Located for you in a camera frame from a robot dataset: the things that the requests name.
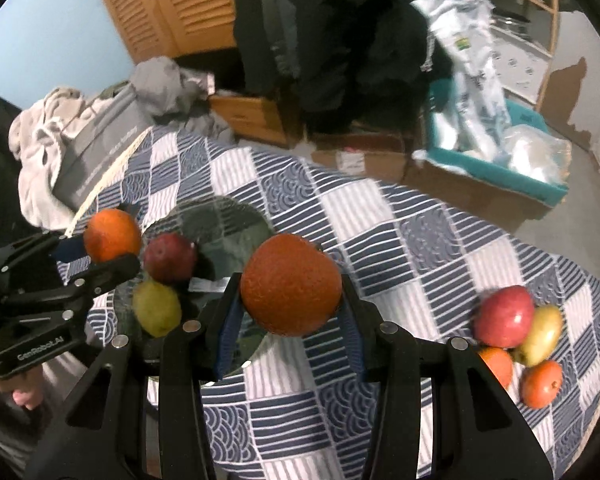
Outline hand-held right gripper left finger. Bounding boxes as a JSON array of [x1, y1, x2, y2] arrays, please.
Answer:
[[27, 272, 246, 480]]

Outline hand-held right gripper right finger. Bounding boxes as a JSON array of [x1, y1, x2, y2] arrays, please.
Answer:
[[337, 275, 553, 480]]

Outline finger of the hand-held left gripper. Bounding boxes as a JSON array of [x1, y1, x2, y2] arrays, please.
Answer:
[[0, 254, 141, 318], [0, 230, 88, 277]]

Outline orange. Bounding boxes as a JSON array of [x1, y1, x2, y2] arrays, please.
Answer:
[[83, 208, 143, 263], [240, 233, 343, 338]]

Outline green yellow mango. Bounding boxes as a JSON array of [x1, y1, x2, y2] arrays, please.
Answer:
[[132, 280, 183, 338]]

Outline dark red apple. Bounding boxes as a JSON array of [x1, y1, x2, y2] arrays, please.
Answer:
[[144, 232, 198, 285]]

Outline dark glass plate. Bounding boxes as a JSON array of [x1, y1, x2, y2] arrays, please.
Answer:
[[112, 196, 281, 376]]

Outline small tangerine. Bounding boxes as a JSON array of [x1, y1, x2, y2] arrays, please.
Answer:
[[477, 346, 514, 391], [521, 360, 564, 409]]

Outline bright red apple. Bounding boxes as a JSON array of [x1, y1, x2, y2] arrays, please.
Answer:
[[474, 285, 537, 350]]

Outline yellow mango with red blush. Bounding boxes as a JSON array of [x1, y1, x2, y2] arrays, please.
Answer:
[[512, 305, 564, 367]]

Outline person's left hand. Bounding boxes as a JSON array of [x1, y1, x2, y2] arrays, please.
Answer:
[[0, 362, 46, 411]]

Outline person's grey clothing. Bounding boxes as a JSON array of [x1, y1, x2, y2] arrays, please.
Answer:
[[0, 355, 98, 480]]

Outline blue white patterned tablecloth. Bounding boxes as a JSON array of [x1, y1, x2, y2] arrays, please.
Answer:
[[55, 125, 600, 480]]

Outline beige fleece towel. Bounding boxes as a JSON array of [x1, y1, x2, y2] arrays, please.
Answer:
[[8, 87, 111, 226]]

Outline flat cardboard box white label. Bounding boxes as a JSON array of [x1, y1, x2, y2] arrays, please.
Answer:
[[307, 130, 418, 183]]

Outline wooden drawer unit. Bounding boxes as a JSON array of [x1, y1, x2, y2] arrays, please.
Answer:
[[209, 92, 301, 148]]

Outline teal plastic crate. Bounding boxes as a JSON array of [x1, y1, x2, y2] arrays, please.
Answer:
[[426, 80, 571, 206]]

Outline clear plastic bag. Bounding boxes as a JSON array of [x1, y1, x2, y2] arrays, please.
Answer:
[[500, 125, 573, 183]]

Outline wooden louvred wardrobe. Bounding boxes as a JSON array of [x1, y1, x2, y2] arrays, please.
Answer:
[[86, 0, 251, 61]]

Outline white printed rice bag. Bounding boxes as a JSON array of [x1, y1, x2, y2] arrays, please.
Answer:
[[411, 0, 512, 158]]

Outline black coat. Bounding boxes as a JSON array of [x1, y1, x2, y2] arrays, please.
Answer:
[[232, 0, 453, 133]]

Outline grey green jacket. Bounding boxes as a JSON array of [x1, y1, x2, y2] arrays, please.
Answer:
[[272, 0, 303, 78]]

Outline white plastic basket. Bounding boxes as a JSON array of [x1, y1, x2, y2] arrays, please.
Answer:
[[490, 25, 553, 103]]

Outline steel pot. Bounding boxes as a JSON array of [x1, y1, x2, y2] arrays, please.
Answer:
[[492, 7, 531, 31]]

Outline wooden shelf rack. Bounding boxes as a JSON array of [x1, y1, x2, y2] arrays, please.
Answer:
[[452, 0, 561, 111]]

